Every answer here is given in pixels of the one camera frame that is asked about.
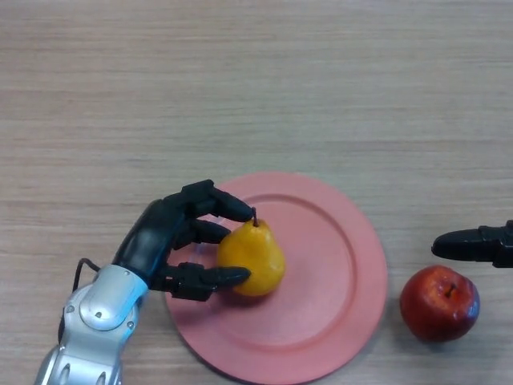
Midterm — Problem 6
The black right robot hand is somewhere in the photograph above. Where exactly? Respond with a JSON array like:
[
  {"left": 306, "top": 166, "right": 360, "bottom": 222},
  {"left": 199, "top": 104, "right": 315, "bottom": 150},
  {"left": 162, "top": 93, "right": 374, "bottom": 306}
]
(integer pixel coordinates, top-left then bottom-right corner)
[{"left": 431, "top": 220, "right": 513, "bottom": 269}]

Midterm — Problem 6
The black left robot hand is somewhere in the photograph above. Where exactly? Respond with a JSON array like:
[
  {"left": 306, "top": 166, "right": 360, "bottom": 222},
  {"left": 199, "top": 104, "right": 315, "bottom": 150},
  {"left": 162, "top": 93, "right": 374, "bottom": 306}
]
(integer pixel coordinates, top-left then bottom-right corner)
[{"left": 111, "top": 179, "right": 254, "bottom": 302}]

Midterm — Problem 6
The yellow pear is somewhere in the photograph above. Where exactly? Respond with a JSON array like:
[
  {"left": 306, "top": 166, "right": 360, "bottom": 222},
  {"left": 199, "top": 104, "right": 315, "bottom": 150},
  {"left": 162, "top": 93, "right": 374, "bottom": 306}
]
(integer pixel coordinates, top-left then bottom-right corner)
[{"left": 216, "top": 208, "right": 287, "bottom": 298}]

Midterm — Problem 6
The pink round plate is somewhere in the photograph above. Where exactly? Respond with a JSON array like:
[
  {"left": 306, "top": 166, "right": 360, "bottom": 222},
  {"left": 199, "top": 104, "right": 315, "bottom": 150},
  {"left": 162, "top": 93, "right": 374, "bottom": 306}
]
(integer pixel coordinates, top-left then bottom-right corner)
[{"left": 164, "top": 172, "right": 389, "bottom": 385}]

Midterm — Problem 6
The red apple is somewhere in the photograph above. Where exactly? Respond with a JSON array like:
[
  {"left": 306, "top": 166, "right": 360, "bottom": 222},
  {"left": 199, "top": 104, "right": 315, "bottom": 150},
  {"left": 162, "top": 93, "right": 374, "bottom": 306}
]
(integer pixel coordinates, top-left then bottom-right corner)
[{"left": 399, "top": 265, "right": 481, "bottom": 342}]

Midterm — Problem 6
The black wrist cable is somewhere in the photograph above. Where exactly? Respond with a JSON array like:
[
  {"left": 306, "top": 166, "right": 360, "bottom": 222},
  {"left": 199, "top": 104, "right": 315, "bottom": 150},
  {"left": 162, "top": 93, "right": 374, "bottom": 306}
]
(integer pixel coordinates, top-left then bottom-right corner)
[{"left": 71, "top": 258, "right": 101, "bottom": 293}]

